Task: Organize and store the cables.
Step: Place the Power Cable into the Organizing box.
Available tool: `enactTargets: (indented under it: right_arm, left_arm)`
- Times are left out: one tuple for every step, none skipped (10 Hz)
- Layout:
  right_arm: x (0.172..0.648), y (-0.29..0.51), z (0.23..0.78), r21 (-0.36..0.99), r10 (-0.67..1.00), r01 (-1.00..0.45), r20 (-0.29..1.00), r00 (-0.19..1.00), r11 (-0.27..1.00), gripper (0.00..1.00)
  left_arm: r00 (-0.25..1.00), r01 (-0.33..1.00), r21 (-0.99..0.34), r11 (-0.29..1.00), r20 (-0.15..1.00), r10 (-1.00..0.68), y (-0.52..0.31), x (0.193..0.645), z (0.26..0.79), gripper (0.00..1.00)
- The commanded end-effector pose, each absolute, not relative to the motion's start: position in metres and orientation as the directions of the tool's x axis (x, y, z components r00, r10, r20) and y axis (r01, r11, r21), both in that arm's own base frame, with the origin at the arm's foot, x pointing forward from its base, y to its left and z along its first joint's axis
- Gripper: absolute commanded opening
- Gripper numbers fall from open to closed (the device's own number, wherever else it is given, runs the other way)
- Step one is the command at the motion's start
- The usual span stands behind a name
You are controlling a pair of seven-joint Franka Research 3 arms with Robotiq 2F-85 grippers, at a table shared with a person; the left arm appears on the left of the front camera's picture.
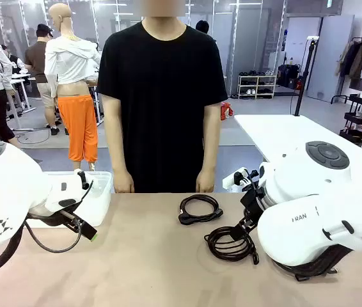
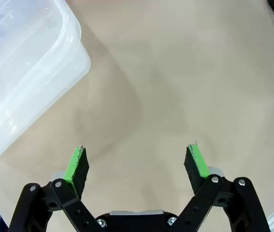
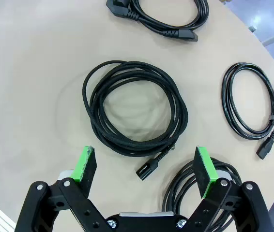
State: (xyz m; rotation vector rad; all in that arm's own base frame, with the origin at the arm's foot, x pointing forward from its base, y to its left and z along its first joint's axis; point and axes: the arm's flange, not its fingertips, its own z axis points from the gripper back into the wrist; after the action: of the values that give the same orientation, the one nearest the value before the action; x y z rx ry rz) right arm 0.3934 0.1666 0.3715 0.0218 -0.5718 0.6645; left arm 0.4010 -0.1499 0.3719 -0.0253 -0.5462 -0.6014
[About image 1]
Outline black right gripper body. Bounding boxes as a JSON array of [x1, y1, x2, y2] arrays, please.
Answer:
[[240, 187, 267, 224]]

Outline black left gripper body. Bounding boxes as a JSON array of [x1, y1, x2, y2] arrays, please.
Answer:
[[27, 208, 84, 230]]

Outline black braided cable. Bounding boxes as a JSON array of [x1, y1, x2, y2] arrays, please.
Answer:
[[203, 226, 260, 265]]

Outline black power cord with plug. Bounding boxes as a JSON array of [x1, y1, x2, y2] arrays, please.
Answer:
[[178, 194, 225, 226]]

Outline person right forearm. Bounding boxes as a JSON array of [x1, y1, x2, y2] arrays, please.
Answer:
[[105, 127, 131, 174]]

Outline person left forearm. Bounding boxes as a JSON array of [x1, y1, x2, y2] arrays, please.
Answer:
[[199, 127, 222, 173]]

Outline person left hand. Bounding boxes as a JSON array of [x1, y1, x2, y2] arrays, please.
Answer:
[[195, 169, 217, 193]]

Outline person right hand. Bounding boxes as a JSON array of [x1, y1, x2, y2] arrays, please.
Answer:
[[113, 171, 136, 194]]

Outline clear plastic storage bin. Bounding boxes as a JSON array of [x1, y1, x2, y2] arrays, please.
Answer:
[[27, 171, 114, 228]]

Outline large white table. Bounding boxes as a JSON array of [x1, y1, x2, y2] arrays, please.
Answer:
[[233, 114, 362, 170]]

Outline mannequin with orange pants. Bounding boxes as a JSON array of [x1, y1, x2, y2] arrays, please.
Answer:
[[44, 3, 102, 172]]

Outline red object on floor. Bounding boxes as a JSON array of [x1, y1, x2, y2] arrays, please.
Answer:
[[221, 102, 235, 122]]

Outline wooden shoe rack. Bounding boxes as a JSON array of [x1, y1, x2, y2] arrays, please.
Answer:
[[237, 74, 278, 100]]

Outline black bags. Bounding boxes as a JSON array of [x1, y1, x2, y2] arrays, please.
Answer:
[[277, 63, 304, 90]]

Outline black trolley cart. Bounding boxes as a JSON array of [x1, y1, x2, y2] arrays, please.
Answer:
[[339, 93, 362, 145]]

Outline person torso black t-shirt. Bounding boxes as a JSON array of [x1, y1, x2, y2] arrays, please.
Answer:
[[97, 12, 229, 194]]

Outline man in brown shirt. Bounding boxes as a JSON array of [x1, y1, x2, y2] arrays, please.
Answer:
[[24, 24, 61, 136]]

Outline grey partition panel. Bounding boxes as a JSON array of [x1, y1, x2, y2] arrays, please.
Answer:
[[305, 15, 354, 103]]

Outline coat rack with clothes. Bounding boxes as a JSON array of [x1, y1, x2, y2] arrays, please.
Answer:
[[330, 36, 362, 105]]

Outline background person black hair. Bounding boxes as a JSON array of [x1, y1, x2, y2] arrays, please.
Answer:
[[195, 19, 217, 42]]

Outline thin black left camera cable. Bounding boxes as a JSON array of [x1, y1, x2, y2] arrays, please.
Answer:
[[24, 217, 83, 254]]

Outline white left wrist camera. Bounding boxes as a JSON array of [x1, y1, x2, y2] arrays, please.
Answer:
[[45, 172, 94, 214]]

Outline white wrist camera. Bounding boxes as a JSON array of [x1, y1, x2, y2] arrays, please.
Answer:
[[222, 166, 260, 190], [45, 172, 94, 214]]

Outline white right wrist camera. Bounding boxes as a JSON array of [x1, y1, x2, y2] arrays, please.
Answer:
[[222, 166, 260, 190]]

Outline black left arm hose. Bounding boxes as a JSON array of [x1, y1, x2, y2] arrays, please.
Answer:
[[0, 220, 26, 279]]

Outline black arm hose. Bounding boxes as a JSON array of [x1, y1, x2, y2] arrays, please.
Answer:
[[0, 220, 26, 279], [269, 235, 362, 282]]

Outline black right arm hose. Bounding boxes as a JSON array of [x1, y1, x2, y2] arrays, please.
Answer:
[[269, 235, 362, 282]]

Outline black camera pole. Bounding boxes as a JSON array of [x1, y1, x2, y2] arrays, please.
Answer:
[[294, 36, 320, 116]]

